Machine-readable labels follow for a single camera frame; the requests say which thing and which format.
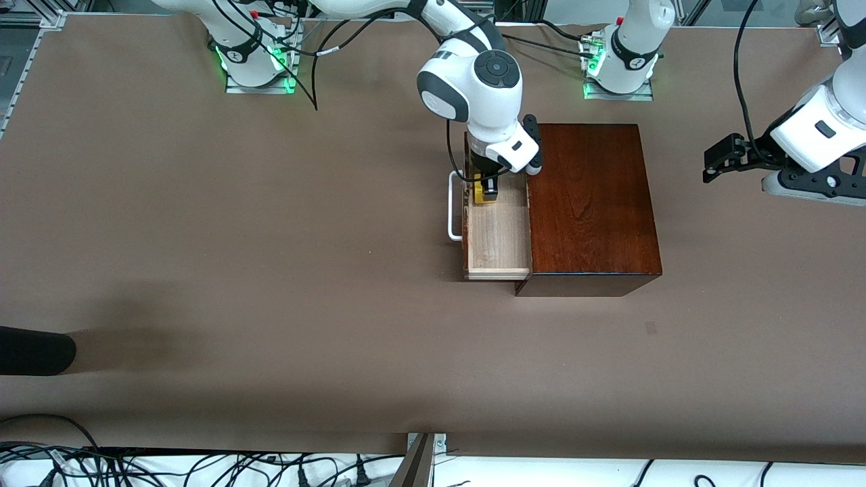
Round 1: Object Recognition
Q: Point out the wooden drawer with white handle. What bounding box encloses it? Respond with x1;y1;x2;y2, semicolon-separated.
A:
448;132;534;281

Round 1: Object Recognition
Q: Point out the dark wooden drawer cabinet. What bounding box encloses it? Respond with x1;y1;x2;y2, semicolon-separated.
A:
513;123;663;298

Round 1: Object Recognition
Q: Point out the aluminium corner profile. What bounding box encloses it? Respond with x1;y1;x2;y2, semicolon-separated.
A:
815;8;846;47

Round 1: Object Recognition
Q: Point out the black rounded object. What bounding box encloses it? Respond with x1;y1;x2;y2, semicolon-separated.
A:
0;326;77;377

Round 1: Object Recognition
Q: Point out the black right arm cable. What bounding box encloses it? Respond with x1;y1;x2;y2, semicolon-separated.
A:
210;0;503;185

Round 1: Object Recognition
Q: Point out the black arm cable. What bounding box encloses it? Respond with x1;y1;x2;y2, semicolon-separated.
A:
210;0;503;185
733;0;780;167

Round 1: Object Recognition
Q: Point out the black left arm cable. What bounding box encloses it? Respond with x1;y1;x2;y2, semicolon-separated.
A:
733;0;780;167

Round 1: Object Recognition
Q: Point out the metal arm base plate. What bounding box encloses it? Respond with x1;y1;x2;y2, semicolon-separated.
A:
225;27;300;94
583;30;655;102

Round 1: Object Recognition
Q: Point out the black base cable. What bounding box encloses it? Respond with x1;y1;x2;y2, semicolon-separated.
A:
501;19;597;59

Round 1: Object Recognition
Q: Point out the metal bracket with brown bar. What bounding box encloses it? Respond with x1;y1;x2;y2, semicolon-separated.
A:
389;433;447;487

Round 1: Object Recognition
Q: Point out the tangled black cable bundle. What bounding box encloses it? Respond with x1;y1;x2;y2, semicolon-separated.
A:
0;443;407;487

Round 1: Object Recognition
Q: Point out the aluminium table edge rail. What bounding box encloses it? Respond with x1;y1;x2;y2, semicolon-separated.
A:
0;10;68;140

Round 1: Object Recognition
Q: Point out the black looping cable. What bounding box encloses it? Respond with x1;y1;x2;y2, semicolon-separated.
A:
0;414;102;453

